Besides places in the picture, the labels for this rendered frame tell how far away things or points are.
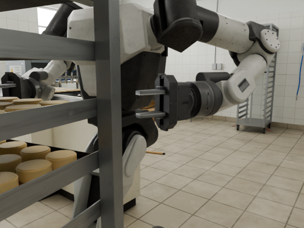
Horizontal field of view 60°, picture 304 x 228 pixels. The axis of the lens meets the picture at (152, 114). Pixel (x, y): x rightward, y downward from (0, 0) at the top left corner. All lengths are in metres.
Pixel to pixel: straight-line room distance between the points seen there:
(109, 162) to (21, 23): 5.41
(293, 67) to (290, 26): 0.72
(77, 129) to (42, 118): 1.74
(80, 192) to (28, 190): 0.49
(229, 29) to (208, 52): 5.15
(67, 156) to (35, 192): 0.10
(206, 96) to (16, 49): 0.41
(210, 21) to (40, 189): 0.59
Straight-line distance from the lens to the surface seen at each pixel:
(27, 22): 5.85
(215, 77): 0.70
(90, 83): 0.80
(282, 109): 5.53
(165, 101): 0.57
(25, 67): 2.25
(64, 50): 0.39
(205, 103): 0.61
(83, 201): 0.88
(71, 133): 2.17
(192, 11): 0.74
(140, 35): 0.74
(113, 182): 0.46
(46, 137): 2.38
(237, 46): 0.86
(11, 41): 0.34
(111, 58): 0.42
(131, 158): 0.81
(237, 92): 0.67
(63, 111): 0.39
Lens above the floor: 1.11
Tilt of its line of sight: 10 degrees down
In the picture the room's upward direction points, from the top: straight up
